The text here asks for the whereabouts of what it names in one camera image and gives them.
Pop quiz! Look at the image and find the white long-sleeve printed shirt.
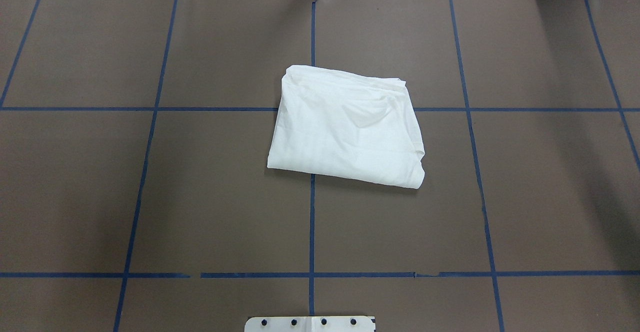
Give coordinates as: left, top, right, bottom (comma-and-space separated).
266, 65, 426, 190

